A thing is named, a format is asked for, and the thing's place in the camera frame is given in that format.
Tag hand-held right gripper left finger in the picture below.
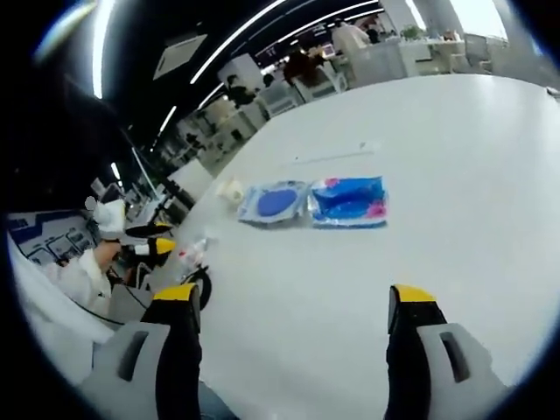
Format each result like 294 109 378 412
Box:
80 282 203 420

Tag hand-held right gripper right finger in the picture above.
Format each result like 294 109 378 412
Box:
384 283 514 420

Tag clear plastic bottle red label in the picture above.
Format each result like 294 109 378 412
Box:
178 234 221 271

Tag white paper cup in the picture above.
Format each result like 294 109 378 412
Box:
216 176 247 206

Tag clear bag with blue pad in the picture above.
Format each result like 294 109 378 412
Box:
237 178 308 228

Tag blue tissue packet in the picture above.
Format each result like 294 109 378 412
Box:
307 175 390 230

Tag person's left hand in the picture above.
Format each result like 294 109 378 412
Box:
93 239 124 271

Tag person's blue jeans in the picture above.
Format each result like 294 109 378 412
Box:
198 379 236 420

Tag white table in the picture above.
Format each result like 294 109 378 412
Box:
168 72 557 420

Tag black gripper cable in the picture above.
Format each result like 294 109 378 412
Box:
107 269 152 310

